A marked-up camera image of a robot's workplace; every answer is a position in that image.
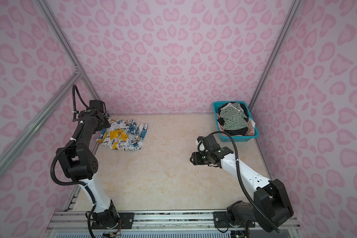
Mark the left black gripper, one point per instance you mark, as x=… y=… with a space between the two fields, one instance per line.
x=108 y=124

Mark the green white striped garment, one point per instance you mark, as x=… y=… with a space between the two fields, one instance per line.
x=233 y=117

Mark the white yellow blue printed garment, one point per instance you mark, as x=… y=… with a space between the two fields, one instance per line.
x=126 y=135

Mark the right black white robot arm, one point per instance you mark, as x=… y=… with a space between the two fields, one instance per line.
x=268 y=203

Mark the teal plastic laundry basket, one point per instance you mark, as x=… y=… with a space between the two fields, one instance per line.
x=235 y=119

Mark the diagonal aluminium wall strut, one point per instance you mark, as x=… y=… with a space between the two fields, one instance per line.
x=10 y=155

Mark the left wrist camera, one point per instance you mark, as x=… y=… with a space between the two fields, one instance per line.
x=98 y=105

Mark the black garment in basket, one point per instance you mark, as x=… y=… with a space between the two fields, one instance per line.
x=238 y=131

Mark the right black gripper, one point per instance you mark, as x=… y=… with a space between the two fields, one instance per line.
x=194 y=159

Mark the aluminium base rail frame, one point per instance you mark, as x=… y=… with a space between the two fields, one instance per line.
x=189 y=224

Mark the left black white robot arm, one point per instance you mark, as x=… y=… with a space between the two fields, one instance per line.
x=75 y=164

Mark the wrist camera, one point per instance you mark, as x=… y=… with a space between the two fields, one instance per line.
x=98 y=105
x=207 y=143

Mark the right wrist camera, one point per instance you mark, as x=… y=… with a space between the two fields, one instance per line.
x=207 y=143

